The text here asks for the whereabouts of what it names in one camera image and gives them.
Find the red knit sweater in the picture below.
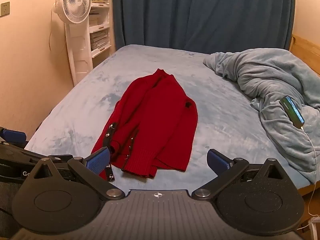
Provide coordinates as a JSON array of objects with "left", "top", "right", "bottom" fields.
[{"left": 92, "top": 69, "right": 198, "bottom": 178}]

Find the black smartphone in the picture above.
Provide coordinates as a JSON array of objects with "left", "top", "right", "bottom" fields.
[{"left": 279, "top": 95, "right": 305, "bottom": 129}]

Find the grey-blue crumpled blanket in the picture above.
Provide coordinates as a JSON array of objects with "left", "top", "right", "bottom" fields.
[{"left": 203, "top": 48, "right": 319, "bottom": 184}]

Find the white shelf unit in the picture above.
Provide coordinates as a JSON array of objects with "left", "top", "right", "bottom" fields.
[{"left": 89, "top": 0, "right": 113, "bottom": 67}]

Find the white standing fan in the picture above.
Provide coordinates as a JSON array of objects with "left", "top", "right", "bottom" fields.
[{"left": 53, "top": 0, "right": 93, "bottom": 85}]

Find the dark blue curtain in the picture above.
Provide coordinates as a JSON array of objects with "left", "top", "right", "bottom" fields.
[{"left": 113, "top": 0, "right": 295, "bottom": 54}]

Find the white charging cable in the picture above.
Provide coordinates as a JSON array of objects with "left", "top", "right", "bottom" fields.
[{"left": 297, "top": 126, "right": 320, "bottom": 231}]

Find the wall power socket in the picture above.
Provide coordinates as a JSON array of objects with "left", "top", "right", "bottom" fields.
[{"left": 0, "top": 1, "right": 10, "bottom": 17}]

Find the wooden bed frame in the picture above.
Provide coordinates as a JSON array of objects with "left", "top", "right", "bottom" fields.
[{"left": 289, "top": 35, "right": 320, "bottom": 75}]

